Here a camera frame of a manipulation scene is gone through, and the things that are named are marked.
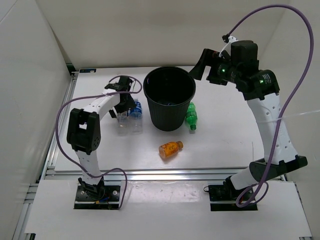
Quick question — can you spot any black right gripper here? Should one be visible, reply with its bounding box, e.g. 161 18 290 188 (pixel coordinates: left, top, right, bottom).
188 49 242 86

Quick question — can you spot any black ribbed plastic bin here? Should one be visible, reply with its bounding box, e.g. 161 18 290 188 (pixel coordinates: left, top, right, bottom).
143 66 196 132

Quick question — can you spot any white cable tie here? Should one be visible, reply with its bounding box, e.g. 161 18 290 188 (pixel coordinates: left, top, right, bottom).
257 108 320 125

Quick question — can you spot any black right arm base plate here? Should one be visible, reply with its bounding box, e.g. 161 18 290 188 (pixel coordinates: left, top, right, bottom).
203 181 258 212

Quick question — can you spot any green plastic bottle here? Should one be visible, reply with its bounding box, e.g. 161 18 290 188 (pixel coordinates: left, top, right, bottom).
185 102 198 131

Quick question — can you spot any clear bottle white orange label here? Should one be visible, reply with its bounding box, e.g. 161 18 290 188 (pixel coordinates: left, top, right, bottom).
117 111 129 136

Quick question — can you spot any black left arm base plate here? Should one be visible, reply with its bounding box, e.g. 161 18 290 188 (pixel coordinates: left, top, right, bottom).
73 181 121 210

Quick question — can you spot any clear bottle blue label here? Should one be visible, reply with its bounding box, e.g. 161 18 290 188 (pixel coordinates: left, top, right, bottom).
129 98 143 134

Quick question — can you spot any orange juice bottle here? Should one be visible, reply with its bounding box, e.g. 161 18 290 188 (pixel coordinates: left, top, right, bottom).
158 141 184 159

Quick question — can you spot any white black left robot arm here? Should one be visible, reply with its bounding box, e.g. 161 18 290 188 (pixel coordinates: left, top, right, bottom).
66 75 136 200

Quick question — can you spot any aluminium table frame rail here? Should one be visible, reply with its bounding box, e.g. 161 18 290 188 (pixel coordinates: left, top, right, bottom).
17 80 312 240

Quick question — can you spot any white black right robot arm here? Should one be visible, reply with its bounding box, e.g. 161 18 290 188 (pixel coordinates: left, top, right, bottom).
189 40 308 200

